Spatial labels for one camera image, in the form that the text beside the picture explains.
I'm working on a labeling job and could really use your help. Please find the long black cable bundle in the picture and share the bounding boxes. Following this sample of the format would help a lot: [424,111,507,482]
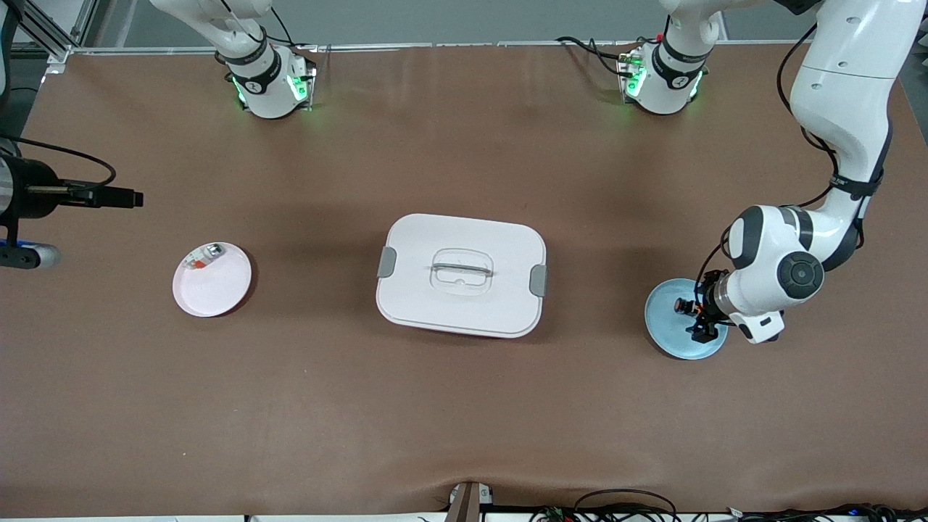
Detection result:
[725,502,928,522]

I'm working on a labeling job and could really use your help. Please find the light blue round plate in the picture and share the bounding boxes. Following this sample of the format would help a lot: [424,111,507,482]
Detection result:
[644,278,729,361]

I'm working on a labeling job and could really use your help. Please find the white lidded storage box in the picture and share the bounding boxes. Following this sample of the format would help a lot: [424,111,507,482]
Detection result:
[376,213,548,339]

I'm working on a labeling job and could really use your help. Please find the brown wedge post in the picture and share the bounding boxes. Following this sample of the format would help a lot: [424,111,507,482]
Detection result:
[444,481,495,522]

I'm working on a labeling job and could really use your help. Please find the black right arm base cable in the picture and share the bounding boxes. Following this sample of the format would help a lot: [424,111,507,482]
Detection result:
[250,0,299,50]

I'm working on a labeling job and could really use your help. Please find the pink round plate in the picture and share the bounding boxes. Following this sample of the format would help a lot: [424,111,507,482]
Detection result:
[172,241,253,318]

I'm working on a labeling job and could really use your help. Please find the black left arm base cables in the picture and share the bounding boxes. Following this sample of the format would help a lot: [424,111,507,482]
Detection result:
[555,35,639,77]

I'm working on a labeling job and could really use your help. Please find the aluminium frame beam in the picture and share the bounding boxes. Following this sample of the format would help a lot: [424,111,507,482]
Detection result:
[11,0,99,66]

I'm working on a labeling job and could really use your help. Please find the clear white switch part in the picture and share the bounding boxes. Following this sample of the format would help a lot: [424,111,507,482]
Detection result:
[183,244,225,270]

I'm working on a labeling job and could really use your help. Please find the aluminium table edge rail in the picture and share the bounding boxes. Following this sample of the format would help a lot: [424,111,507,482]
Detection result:
[43,41,813,57]

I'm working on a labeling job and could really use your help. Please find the black looped cable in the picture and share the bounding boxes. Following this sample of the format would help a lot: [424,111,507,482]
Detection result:
[573,489,679,522]

